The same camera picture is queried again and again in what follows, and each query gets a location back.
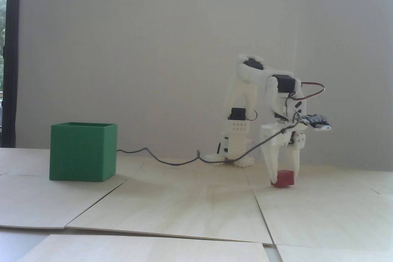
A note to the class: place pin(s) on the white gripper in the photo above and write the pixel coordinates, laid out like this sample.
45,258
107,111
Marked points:
271,139

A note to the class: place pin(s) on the red block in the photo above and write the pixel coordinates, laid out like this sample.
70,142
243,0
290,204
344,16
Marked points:
284,179

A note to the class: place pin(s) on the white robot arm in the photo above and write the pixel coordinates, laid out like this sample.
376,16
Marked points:
242,96

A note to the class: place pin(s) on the green box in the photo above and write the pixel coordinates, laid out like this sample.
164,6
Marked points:
81,153

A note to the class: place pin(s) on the white magnetic board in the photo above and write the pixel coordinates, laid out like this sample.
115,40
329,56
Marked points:
153,44

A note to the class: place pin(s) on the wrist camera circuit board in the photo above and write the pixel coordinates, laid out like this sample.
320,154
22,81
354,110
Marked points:
317,122

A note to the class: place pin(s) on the black window frame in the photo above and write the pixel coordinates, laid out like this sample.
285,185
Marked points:
13,59

